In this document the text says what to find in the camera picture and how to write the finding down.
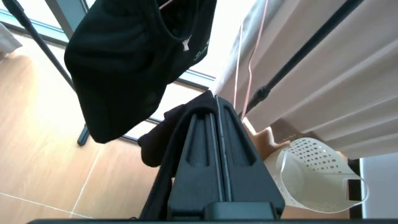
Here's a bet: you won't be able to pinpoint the beige curtain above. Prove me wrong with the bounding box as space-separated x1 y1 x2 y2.
0 23 23 55
211 0 398 160

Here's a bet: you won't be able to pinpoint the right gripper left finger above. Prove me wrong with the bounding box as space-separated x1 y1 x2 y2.
167 112 224 218

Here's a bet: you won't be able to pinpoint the black shirt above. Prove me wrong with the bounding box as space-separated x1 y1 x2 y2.
137 90 218 220

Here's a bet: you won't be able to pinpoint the white laundry basket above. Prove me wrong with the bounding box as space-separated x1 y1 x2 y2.
264 137 370 215

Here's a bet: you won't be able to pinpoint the window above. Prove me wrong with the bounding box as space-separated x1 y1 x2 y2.
0 0 259 91

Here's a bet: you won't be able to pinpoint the black clothes rack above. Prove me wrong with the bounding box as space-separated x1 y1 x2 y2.
1 0 365 147

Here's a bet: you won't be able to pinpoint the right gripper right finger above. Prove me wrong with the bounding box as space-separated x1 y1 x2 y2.
215 95 285 218

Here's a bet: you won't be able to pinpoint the black shorts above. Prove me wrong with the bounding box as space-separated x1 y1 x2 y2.
63 0 218 144

